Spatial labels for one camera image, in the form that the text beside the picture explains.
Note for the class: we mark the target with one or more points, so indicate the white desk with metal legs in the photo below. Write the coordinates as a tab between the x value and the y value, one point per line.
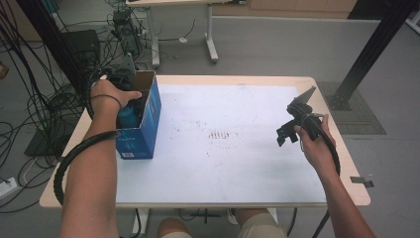
209	33

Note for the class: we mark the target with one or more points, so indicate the person's leg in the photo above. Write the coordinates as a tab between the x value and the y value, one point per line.
261	226
173	229

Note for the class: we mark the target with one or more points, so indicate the blue plastic bottle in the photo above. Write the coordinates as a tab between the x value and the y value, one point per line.
128	117

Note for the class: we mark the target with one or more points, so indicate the black metal frame post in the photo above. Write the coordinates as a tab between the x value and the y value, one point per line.
373	46
49	33

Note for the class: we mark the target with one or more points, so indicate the blue cardboard box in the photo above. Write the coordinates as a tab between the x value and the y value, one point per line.
145	132

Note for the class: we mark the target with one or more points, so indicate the dark electronic device on floor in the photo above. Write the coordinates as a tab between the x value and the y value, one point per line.
127	33

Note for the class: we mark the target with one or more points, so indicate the black wrist band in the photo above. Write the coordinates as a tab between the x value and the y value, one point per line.
114	98

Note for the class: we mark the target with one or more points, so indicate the person's left hand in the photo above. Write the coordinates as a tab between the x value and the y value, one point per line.
105	97

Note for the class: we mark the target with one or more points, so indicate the person's right leg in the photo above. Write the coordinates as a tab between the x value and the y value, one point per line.
261	226

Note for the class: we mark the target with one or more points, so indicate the black tape piece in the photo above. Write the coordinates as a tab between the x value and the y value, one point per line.
361	181

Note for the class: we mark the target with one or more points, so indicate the person's right hand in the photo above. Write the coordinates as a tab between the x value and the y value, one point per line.
318	153

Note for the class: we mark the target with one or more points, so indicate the dark ribbed floor mat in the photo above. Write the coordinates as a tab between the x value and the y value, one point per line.
363	120

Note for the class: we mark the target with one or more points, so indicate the black computer tower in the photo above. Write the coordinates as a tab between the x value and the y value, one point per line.
82	44

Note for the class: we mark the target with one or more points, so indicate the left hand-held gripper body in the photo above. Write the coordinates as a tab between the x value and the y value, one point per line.
125	77

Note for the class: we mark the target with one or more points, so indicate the person's left leg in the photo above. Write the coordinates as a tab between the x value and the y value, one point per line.
173	229

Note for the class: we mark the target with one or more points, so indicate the white power strip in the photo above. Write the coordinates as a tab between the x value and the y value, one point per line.
7	187

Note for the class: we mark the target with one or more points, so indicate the black floor plate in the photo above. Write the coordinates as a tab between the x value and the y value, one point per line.
39	145

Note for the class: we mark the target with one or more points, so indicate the white table mat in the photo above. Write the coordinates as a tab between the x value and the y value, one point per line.
224	165

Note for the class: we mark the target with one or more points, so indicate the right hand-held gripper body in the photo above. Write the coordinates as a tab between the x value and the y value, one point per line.
303	110

